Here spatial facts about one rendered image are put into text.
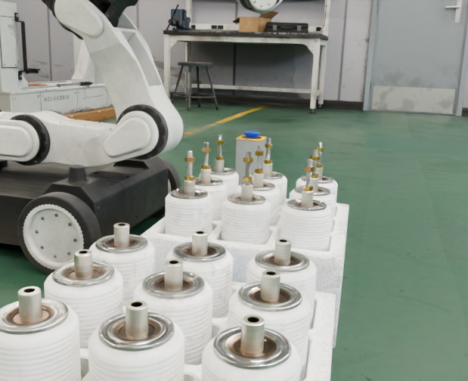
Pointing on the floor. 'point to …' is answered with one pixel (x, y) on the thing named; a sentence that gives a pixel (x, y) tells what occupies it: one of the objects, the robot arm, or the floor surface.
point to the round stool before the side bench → (197, 83)
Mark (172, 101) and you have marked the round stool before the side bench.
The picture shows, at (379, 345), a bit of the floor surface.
